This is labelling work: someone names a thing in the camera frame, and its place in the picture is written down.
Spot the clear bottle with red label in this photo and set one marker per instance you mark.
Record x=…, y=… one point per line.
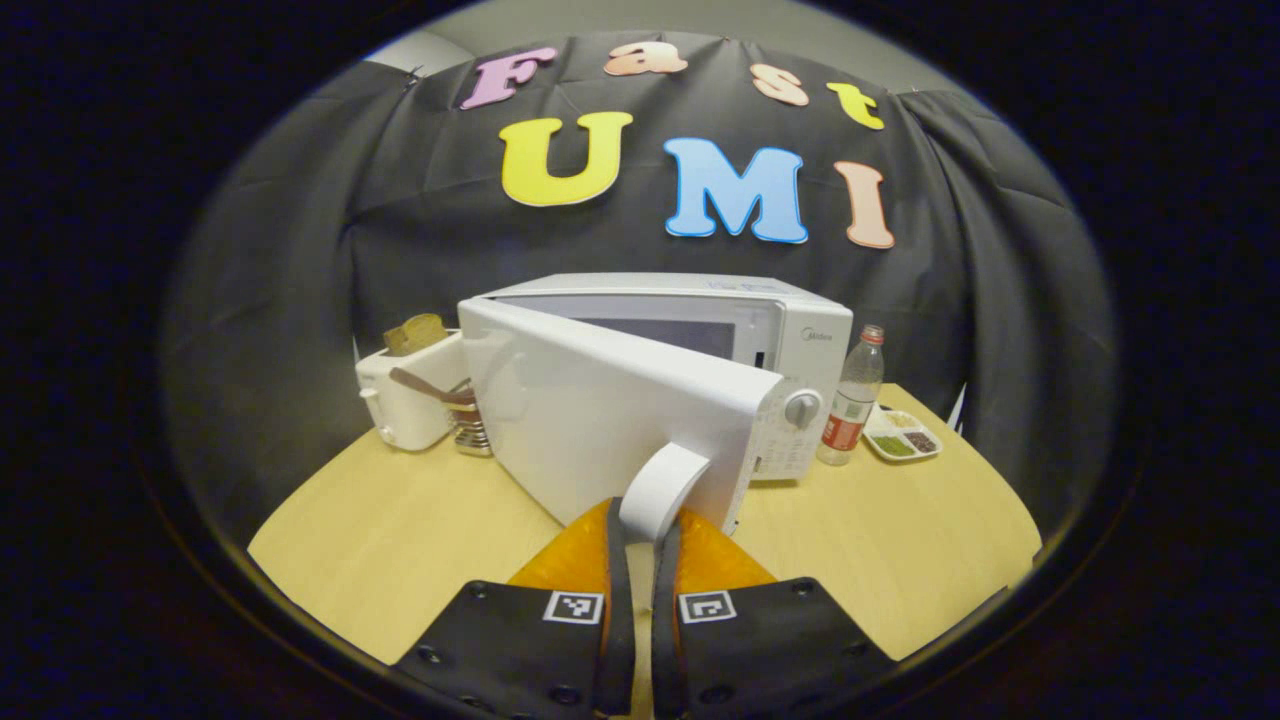
x=850, y=420

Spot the white toaster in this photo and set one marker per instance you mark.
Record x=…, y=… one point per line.
x=410, y=415

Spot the white microwave oven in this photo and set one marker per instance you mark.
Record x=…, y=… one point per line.
x=600, y=420

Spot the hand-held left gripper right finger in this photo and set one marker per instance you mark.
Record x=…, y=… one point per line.
x=665, y=640

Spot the brown toast slice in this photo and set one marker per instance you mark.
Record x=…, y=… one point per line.
x=415, y=333

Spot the white divided dish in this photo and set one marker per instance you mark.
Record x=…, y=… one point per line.
x=895, y=445

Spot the black backdrop cloth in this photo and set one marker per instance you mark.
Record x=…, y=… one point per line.
x=280, y=300

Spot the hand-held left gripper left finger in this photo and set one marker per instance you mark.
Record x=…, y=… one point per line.
x=620, y=620

